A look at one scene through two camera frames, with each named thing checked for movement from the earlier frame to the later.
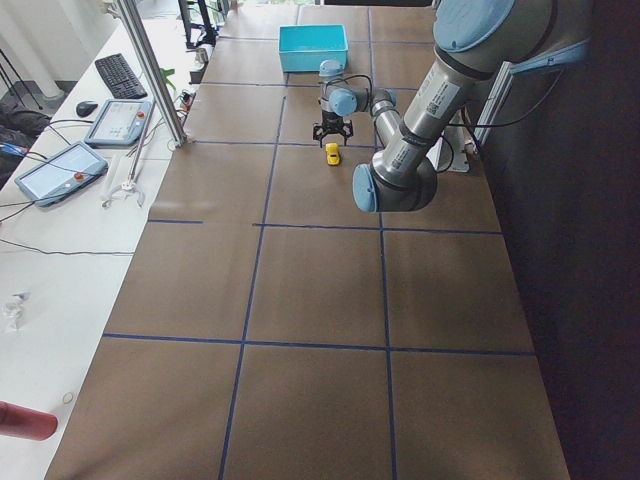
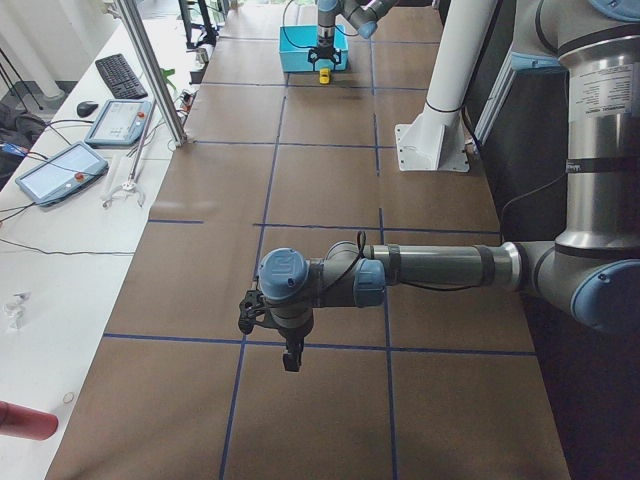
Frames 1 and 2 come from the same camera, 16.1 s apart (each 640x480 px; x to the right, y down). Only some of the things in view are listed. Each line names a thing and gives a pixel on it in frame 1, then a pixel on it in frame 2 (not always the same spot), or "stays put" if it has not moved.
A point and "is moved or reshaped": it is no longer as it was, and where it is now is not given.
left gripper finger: [318, 133] to [250, 307]
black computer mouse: [85, 107] stays put
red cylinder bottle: [20, 421] stays put
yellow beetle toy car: [332, 156] is moved or reshaped
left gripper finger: [348, 130] to [293, 354]
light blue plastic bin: [303, 48] stays put
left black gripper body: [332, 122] to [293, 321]
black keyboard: [119, 78] stays put
